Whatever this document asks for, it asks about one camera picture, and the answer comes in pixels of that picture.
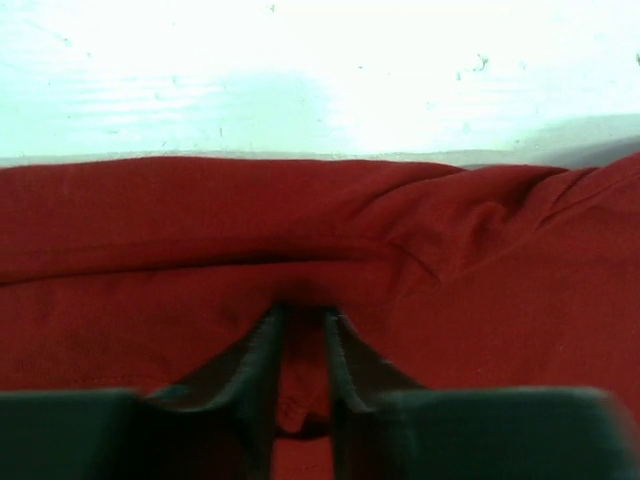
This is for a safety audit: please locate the dark red t shirt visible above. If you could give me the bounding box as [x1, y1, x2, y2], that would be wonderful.
[1, 155, 639, 479]

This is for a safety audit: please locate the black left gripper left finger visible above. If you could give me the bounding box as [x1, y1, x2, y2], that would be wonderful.
[1, 306, 286, 479]

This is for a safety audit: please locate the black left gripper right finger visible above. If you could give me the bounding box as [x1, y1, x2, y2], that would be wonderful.
[324, 309, 639, 479]

